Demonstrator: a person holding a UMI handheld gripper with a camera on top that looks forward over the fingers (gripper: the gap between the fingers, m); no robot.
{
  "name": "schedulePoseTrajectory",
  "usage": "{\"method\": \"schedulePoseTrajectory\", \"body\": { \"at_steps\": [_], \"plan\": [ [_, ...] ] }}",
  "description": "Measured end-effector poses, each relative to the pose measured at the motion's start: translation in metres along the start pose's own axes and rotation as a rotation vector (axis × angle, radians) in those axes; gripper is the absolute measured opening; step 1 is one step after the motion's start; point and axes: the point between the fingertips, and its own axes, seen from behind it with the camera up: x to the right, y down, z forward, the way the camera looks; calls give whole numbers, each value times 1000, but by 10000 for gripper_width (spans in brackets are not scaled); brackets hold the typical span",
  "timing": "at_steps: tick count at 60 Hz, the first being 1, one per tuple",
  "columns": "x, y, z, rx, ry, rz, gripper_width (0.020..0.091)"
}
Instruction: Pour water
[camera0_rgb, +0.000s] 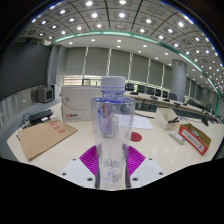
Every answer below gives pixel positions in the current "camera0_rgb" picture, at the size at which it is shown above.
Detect white printed paper sheet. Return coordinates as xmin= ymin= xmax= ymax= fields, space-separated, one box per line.
xmin=119 ymin=114 xmax=155 ymax=131

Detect black power adapter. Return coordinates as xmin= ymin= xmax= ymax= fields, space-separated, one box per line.
xmin=27 ymin=109 xmax=54 ymax=126

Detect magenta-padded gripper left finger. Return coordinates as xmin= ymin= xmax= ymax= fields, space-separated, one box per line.
xmin=59 ymin=145 xmax=101 ymax=190

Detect open red-sided cardboard box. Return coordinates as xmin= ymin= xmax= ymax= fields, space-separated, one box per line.
xmin=178 ymin=123 xmax=213 ymax=157

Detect flat round red coaster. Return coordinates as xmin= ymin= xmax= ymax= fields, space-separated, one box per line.
xmin=130 ymin=131 xmax=143 ymax=143

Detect clear plastic water bottle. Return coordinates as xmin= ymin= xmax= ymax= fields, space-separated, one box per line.
xmin=90 ymin=75 xmax=137 ymax=191

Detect brown paper envelope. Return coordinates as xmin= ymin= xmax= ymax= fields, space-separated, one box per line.
xmin=16 ymin=119 xmax=79 ymax=162

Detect grey box monitor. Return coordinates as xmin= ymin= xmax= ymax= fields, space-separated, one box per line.
xmin=33 ymin=86 xmax=55 ymax=104

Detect group of ceiling lights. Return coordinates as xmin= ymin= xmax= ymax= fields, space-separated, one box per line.
xmin=29 ymin=0 xmax=224 ymax=94

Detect long curved conference desk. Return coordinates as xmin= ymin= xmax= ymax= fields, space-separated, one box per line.
xmin=123 ymin=90 xmax=223 ymax=124

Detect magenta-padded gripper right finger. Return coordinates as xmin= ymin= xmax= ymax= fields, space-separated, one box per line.
xmin=123 ymin=143 xmax=166 ymax=190

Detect white copy paper carton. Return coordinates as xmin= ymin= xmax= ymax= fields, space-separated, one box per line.
xmin=60 ymin=85 xmax=103 ymax=123

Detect black tool in white box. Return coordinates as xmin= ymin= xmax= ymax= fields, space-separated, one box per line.
xmin=168 ymin=116 xmax=181 ymax=124

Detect open white cardboard box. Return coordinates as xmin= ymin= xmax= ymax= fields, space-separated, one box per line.
xmin=153 ymin=107 xmax=183 ymax=131

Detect group of black office chairs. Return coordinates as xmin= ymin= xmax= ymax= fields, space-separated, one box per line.
xmin=124 ymin=82 xmax=214 ymax=113

